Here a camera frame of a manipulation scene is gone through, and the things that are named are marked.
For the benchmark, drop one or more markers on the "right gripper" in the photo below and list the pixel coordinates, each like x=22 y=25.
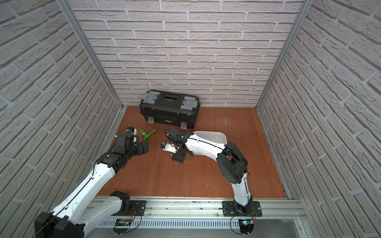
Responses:
x=178 y=158

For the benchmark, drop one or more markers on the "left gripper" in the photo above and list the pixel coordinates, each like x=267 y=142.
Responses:
x=142 y=148

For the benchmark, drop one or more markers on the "white plastic storage box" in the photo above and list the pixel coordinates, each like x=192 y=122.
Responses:
x=212 y=136

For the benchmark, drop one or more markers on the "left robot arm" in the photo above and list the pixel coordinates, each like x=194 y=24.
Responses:
x=69 y=219

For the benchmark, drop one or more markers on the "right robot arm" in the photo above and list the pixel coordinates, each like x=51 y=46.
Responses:
x=231 y=161

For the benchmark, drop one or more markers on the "black plastic toolbox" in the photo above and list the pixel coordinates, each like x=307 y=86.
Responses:
x=176 y=109

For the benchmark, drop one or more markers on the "left controller board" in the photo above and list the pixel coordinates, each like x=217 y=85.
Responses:
x=123 y=226

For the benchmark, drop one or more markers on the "controller board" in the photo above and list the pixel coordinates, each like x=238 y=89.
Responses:
x=246 y=226
x=123 y=226

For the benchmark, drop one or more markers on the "right controller board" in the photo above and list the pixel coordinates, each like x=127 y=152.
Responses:
x=246 y=226

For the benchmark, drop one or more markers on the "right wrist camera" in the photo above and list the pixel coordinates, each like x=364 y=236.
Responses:
x=168 y=147

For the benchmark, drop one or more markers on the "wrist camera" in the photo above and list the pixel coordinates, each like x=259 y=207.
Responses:
x=132 y=132
x=168 y=147

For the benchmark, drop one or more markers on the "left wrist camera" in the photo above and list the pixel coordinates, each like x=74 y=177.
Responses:
x=132 y=132

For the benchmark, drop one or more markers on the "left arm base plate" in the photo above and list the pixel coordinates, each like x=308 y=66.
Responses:
x=135 y=206

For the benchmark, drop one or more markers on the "aluminium front rail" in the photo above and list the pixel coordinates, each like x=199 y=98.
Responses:
x=202 y=213

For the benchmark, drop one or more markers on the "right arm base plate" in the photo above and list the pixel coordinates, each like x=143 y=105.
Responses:
x=232 y=208

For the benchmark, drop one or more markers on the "left aluminium corner post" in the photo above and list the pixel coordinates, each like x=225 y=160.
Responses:
x=75 y=24

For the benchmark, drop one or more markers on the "aluminium corner post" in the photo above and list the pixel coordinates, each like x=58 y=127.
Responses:
x=75 y=24
x=305 y=7

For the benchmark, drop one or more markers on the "right aluminium corner post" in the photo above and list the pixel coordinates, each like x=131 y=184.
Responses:
x=305 y=7

